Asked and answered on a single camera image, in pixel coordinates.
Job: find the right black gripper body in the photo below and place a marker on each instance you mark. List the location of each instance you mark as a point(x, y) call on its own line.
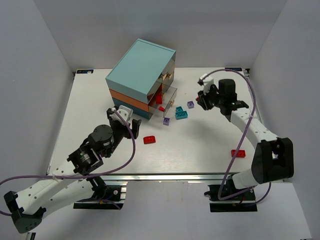
point(206, 99)

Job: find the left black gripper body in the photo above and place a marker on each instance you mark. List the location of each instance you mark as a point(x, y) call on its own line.
point(122, 125)

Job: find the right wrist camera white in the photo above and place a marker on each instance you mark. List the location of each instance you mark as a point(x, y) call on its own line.
point(206, 82)

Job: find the blue table label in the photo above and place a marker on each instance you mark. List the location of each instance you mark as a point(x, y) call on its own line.
point(236, 69)
point(84, 71)

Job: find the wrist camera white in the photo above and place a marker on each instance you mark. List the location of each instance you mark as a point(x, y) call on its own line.
point(123, 114)
point(206, 82)

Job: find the large teal lego brick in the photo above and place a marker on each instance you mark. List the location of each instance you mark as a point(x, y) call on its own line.
point(179, 115)

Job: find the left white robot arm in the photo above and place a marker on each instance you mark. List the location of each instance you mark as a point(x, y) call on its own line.
point(74, 179)

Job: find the teal orange drawer cabinet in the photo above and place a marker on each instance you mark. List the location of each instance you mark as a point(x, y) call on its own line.
point(144, 70)

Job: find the red sloped lego brick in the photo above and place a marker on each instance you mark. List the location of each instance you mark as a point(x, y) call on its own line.
point(159, 99)

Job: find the purple lego brick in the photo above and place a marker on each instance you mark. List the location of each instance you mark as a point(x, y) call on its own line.
point(166, 121)
point(190, 104)

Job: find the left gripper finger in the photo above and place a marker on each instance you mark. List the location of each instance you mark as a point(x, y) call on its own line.
point(111, 114)
point(135, 127)

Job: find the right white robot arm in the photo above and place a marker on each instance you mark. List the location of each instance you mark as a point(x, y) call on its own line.
point(273, 157)

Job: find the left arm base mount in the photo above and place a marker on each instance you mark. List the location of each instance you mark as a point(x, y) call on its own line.
point(104, 195)

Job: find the small teal lego brick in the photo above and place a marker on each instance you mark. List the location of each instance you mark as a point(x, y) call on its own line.
point(179, 109)

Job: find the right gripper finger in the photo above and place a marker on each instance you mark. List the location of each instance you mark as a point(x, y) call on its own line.
point(202, 104)
point(201, 94)

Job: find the right blue table label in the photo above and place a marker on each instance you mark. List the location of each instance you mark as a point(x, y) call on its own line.
point(236, 69)

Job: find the red curved lego centre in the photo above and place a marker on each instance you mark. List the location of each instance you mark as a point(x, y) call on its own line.
point(151, 139)

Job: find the left blue table label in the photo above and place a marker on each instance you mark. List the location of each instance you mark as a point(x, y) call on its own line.
point(84, 71)

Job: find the purple lego brick left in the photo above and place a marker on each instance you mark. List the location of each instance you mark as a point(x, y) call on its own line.
point(166, 121)

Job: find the purple lego brick right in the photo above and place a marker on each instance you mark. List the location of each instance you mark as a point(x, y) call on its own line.
point(190, 104)

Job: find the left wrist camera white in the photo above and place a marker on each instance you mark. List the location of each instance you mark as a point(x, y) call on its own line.
point(123, 114)

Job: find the clear drawer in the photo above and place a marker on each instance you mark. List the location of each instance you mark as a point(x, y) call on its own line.
point(168, 99)

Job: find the red 2x3 lego brick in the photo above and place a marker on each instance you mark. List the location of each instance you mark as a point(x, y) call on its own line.
point(238, 154)

